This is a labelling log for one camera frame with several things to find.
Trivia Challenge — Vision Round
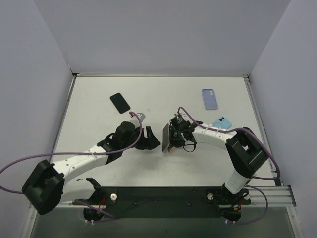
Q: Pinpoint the black phone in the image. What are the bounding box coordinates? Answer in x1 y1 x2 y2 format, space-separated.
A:
109 93 131 114

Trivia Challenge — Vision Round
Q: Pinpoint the light blue phone case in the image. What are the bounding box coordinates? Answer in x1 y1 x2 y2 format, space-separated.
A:
212 116 232 130

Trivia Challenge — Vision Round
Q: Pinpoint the lilac phone case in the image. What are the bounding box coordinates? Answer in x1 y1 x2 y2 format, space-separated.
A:
202 89 218 110

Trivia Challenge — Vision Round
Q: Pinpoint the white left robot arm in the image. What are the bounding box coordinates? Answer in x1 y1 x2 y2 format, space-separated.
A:
22 121 160 215

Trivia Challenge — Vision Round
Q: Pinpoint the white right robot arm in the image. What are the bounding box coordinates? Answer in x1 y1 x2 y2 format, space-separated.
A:
162 114 268 195

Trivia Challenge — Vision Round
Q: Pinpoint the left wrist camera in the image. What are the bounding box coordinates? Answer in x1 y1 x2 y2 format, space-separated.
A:
130 112 145 123

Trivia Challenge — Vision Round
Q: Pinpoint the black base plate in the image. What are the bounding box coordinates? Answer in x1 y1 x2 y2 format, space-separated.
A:
73 186 251 222

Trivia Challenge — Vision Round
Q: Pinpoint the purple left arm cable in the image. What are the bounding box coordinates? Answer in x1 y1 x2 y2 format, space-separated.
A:
0 112 143 223

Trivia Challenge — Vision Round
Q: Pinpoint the aluminium front rail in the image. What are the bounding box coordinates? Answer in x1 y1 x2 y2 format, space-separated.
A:
219 185 297 208

